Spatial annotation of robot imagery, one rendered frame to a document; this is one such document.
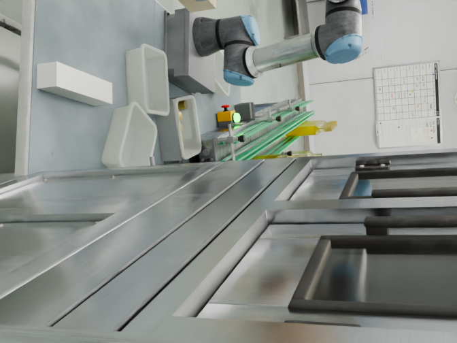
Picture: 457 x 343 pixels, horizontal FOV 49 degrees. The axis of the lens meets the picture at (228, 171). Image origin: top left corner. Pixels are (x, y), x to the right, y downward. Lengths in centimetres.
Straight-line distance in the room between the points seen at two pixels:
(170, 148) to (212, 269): 137
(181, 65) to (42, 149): 76
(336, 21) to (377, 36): 613
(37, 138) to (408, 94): 685
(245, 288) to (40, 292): 20
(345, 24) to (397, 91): 616
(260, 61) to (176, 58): 32
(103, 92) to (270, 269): 103
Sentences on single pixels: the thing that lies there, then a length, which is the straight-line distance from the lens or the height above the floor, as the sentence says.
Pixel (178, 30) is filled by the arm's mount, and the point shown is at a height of 81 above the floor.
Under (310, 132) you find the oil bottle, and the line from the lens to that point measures 310.
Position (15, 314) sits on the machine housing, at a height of 129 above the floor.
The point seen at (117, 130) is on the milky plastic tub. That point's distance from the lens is 156.
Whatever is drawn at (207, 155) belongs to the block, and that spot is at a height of 85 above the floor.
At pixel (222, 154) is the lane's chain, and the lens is 208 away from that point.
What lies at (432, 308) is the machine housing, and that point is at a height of 163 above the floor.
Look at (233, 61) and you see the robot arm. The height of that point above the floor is 102.
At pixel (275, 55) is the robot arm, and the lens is 180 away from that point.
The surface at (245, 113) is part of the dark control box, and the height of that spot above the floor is 81.
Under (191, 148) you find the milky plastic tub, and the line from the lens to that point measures 198.
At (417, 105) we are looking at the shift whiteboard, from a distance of 783.
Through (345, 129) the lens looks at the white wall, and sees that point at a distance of 794.
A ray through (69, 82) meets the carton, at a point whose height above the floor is 81.
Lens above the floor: 162
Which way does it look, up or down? 20 degrees down
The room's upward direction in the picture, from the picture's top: 87 degrees clockwise
